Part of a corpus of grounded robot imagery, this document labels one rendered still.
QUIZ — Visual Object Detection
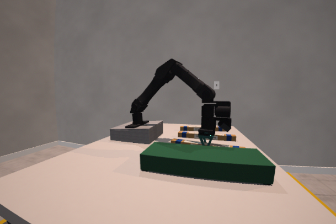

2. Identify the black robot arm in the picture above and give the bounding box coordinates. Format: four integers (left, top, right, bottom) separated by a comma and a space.
125, 59, 232, 132

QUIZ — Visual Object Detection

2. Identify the brown cardboard box with blue bands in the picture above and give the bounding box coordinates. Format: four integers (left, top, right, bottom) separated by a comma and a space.
178, 131, 236, 141

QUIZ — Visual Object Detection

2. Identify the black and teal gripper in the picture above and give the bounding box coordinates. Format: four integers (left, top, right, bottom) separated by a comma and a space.
198, 116, 215, 146

